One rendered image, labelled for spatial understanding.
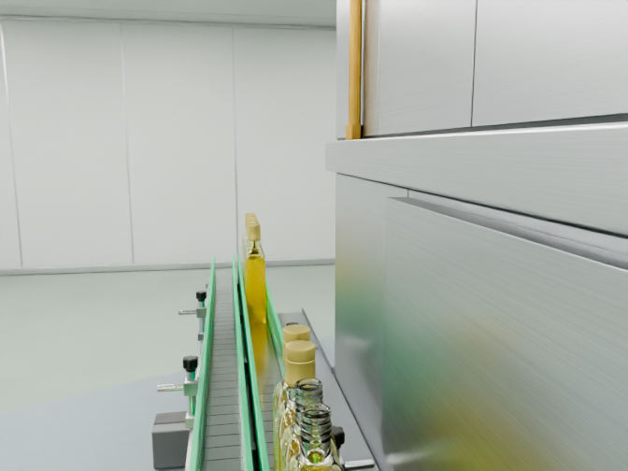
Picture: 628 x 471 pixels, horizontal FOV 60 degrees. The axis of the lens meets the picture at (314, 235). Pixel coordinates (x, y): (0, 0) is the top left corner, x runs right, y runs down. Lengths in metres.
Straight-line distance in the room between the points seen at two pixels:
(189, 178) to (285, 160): 1.11
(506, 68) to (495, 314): 0.20
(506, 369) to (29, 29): 6.49
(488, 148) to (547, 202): 0.09
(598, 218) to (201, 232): 6.13
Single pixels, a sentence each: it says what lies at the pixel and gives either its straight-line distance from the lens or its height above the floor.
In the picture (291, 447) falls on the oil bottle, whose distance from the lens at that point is 0.59.
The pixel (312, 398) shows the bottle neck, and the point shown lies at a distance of 0.57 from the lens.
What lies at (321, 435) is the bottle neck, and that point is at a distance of 0.53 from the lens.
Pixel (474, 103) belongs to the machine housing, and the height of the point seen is 1.42.
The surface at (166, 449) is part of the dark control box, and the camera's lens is 1.19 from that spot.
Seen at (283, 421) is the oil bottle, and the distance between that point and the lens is 0.64.
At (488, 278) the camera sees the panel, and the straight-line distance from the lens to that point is 0.45.
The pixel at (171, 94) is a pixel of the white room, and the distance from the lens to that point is 6.36.
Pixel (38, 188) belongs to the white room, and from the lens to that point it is 6.64.
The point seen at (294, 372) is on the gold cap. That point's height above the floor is 1.14.
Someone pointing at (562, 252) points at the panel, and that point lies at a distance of 0.36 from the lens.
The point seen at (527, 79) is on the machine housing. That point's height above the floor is 1.43.
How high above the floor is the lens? 1.38
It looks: 9 degrees down
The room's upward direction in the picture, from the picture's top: straight up
